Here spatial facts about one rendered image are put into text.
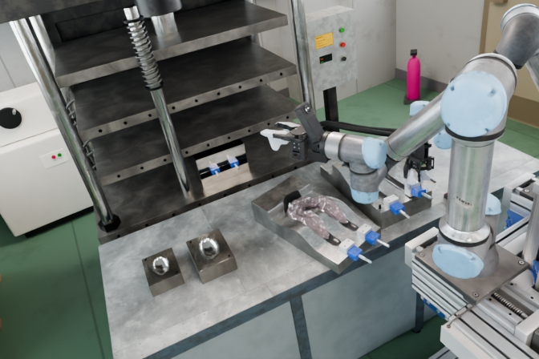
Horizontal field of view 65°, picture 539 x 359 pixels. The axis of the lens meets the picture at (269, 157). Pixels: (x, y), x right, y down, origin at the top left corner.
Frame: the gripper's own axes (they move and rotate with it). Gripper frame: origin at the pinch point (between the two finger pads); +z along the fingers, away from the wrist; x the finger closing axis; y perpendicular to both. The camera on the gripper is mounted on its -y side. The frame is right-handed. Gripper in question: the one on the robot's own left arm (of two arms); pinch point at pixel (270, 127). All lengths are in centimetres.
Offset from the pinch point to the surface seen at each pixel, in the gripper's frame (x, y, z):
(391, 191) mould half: 62, 49, -16
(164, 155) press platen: 26, 38, 88
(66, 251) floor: 20, 143, 221
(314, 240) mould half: 23, 56, 1
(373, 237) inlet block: 34, 55, -19
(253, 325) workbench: -5, 84, 13
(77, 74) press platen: 1, -8, 102
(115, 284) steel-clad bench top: -27, 70, 66
